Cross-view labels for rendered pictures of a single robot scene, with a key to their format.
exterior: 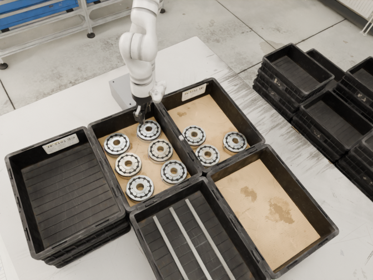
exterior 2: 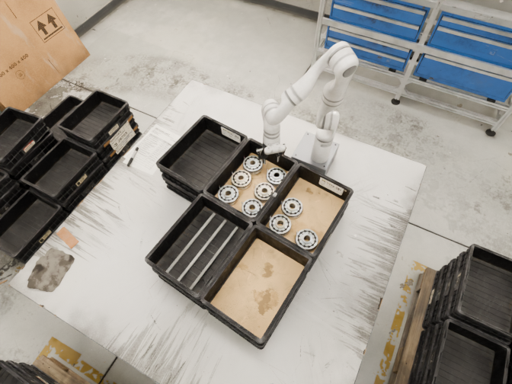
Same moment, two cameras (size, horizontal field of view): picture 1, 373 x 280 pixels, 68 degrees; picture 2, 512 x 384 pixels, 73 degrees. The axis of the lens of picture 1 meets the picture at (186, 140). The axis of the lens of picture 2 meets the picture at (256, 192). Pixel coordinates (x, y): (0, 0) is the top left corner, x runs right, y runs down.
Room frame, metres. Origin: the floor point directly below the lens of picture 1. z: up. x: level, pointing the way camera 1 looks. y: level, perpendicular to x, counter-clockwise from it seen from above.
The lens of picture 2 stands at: (0.25, -0.73, 2.31)
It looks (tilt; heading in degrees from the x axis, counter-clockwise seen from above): 59 degrees down; 72
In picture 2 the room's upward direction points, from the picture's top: 2 degrees counter-clockwise
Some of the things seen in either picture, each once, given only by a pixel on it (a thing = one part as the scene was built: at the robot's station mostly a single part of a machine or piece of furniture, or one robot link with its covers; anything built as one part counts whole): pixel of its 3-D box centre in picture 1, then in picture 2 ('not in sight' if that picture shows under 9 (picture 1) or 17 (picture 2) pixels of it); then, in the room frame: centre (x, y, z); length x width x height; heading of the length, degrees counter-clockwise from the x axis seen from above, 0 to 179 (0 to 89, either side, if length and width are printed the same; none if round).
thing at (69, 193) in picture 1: (67, 190); (204, 157); (0.33, 0.40, 0.87); 0.40 x 0.30 x 0.11; 37
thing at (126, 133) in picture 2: not in sight; (122, 137); (-0.15, 1.14, 0.41); 0.31 x 0.02 x 0.16; 43
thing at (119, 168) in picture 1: (128, 164); (241, 178); (0.47, 0.21, 0.86); 0.10 x 0.10 x 0.01
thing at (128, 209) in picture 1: (142, 150); (251, 177); (0.51, 0.16, 0.92); 0.40 x 0.30 x 0.02; 37
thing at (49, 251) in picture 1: (63, 184); (203, 151); (0.33, 0.40, 0.92); 0.40 x 0.30 x 0.02; 37
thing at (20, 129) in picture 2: not in sight; (24, 153); (-0.85, 1.26, 0.37); 0.42 x 0.34 x 0.46; 43
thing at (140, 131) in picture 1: (149, 129); (276, 175); (0.64, 0.16, 0.86); 0.10 x 0.10 x 0.01
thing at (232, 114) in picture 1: (207, 128); (304, 212); (0.69, -0.08, 0.87); 0.40 x 0.30 x 0.11; 37
